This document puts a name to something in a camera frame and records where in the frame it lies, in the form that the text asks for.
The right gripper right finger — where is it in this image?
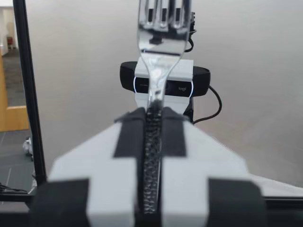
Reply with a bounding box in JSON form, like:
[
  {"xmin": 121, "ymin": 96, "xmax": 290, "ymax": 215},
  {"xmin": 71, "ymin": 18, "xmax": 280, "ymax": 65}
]
[{"xmin": 160, "ymin": 106, "xmax": 265, "ymax": 227}]

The fixed camera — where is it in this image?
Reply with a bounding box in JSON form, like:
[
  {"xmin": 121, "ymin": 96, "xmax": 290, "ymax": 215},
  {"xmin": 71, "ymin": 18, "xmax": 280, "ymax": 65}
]
[{"xmin": 119, "ymin": 58, "xmax": 211, "ymax": 117}]

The silver metal fork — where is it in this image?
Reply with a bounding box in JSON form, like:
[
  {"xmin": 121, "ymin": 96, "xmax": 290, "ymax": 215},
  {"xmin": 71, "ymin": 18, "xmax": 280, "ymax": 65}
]
[{"xmin": 136, "ymin": 0, "xmax": 193, "ymax": 215}]

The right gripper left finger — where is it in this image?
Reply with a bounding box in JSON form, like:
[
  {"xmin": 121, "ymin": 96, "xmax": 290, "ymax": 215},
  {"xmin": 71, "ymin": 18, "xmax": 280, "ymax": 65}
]
[{"xmin": 30, "ymin": 106, "xmax": 148, "ymax": 227}]

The black frame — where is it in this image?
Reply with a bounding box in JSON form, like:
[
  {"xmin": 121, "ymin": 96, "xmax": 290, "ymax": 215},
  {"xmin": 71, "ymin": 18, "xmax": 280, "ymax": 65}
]
[{"xmin": 0, "ymin": 0, "xmax": 48, "ymax": 206}]

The black cable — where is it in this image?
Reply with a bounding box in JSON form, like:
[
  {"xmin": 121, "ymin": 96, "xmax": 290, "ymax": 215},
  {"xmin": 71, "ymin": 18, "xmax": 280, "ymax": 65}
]
[
  {"xmin": 192, "ymin": 85, "xmax": 223, "ymax": 124},
  {"xmin": 184, "ymin": 10, "xmax": 197, "ymax": 53}
]

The light wooden cabinet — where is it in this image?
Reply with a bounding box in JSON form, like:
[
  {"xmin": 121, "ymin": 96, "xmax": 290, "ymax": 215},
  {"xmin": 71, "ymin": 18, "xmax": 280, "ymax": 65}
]
[{"xmin": 0, "ymin": 55, "xmax": 30, "ymax": 132}]

